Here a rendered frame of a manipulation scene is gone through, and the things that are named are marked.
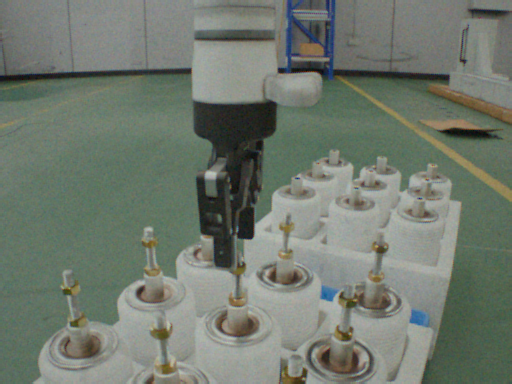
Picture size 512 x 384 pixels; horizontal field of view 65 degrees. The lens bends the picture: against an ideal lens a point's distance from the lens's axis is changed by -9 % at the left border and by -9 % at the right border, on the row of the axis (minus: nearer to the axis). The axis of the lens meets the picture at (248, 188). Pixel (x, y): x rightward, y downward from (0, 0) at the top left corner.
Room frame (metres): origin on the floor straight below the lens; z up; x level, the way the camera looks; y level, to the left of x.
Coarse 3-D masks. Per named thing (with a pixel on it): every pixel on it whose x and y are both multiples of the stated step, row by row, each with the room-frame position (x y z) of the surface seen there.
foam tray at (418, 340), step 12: (324, 300) 0.54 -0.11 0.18; (324, 312) 0.51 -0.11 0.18; (120, 324) 0.48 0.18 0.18; (324, 324) 0.48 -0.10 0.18; (408, 336) 0.45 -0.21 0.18; (420, 336) 0.45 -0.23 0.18; (432, 336) 0.45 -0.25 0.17; (408, 348) 0.42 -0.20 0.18; (420, 348) 0.42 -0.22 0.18; (192, 360) 0.41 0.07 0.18; (288, 360) 0.41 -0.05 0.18; (408, 360) 0.40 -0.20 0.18; (420, 360) 0.40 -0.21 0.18; (408, 372) 0.38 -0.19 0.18; (420, 372) 0.38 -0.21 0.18
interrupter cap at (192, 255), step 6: (192, 246) 0.57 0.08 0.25; (198, 246) 0.57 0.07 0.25; (186, 252) 0.55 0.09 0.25; (192, 252) 0.55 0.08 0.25; (198, 252) 0.56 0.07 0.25; (186, 258) 0.53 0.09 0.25; (192, 258) 0.54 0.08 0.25; (198, 258) 0.54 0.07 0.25; (204, 258) 0.54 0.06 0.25; (192, 264) 0.52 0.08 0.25; (198, 264) 0.52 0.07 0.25; (204, 264) 0.52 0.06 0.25; (210, 264) 0.52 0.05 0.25
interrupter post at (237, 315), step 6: (228, 306) 0.38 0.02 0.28; (234, 306) 0.38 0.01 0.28; (240, 306) 0.38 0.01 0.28; (246, 306) 0.38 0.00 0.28; (228, 312) 0.38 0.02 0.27; (234, 312) 0.38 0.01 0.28; (240, 312) 0.38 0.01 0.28; (246, 312) 0.38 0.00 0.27; (228, 318) 0.38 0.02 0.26; (234, 318) 0.38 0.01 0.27; (240, 318) 0.38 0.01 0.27; (246, 318) 0.38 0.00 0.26; (228, 324) 0.39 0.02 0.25; (234, 324) 0.38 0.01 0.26; (240, 324) 0.38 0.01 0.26; (246, 324) 0.38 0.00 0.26; (234, 330) 0.38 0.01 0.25; (240, 330) 0.38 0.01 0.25
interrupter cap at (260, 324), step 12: (216, 312) 0.41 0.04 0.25; (252, 312) 0.41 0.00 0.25; (264, 312) 0.41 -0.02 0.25; (204, 324) 0.38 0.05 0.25; (216, 324) 0.39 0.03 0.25; (252, 324) 0.39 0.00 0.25; (264, 324) 0.39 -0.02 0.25; (216, 336) 0.37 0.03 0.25; (228, 336) 0.37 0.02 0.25; (240, 336) 0.37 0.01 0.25; (252, 336) 0.37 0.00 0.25; (264, 336) 0.37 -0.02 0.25
